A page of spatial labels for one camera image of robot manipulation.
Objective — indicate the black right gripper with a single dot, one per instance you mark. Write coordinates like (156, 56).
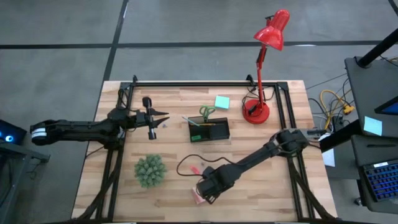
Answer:
(216, 183)

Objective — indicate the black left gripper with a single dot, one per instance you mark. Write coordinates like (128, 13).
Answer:
(146, 119)

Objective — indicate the pink sticky note pad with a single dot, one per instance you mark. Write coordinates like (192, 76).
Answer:
(196, 196)

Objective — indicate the teal pencil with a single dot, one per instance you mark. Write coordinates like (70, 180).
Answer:
(190, 121)

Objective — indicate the green eraser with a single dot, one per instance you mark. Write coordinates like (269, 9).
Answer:
(195, 138)

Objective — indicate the yellow pencil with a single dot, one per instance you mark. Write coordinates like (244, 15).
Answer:
(206, 124)

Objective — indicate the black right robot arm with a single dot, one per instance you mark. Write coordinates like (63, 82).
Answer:
(264, 152)

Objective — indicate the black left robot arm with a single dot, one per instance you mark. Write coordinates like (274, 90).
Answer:
(77, 127)

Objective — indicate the black mesh desk organizer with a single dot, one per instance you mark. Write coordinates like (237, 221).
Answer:
(217, 132)

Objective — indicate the black table clamp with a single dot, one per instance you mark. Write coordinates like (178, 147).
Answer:
(249, 78)
(134, 78)

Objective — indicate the green succulent in patterned pot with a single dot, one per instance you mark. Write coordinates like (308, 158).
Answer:
(150, 171)

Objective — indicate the teal sticky note pad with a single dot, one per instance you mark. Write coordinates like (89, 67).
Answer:
(222, 102)

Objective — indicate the white paper sheet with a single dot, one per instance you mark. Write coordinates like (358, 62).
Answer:
(329, 157)

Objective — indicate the red desk lamp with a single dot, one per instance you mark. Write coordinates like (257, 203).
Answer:
(270, 32)

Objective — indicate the black computer with blue light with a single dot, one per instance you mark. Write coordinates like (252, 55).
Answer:
(9, 133)

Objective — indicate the light blue sticky note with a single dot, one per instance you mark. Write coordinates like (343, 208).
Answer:
(372, 126)

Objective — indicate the grey desk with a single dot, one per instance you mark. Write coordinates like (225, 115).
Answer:
(373, 93)

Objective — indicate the black tablet with blue screen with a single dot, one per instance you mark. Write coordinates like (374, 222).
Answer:
(390, 109)

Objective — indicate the black pole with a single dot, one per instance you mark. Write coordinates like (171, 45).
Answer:
(376, 48)

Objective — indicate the black metal table frame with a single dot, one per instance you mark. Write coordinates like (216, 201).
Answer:
(202, 84)

